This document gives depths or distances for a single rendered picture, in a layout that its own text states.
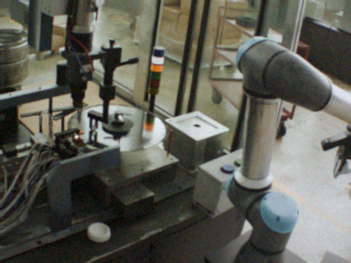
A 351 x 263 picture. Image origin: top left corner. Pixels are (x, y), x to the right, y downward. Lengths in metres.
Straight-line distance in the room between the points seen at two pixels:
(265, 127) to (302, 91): 0.20
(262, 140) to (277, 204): 0.18
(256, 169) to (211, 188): 0.26
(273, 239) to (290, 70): 0.47
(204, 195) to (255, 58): 0.57
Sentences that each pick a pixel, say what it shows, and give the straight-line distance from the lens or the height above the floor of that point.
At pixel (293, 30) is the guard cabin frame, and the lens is 1.39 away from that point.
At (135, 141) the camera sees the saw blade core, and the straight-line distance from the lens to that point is 1.33.
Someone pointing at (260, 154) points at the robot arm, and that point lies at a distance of 1.10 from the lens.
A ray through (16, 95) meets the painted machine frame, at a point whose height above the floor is 1.04.
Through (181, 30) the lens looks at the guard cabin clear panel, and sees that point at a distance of 1.78.
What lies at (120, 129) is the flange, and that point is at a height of 0.96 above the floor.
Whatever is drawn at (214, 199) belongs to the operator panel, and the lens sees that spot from 1.35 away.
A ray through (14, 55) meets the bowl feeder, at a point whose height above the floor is 1.05.
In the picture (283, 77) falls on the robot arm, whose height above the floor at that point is 1.34.
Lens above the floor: 1.60
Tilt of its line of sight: 27 degrees down
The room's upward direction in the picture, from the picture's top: 9 degrees clockwise
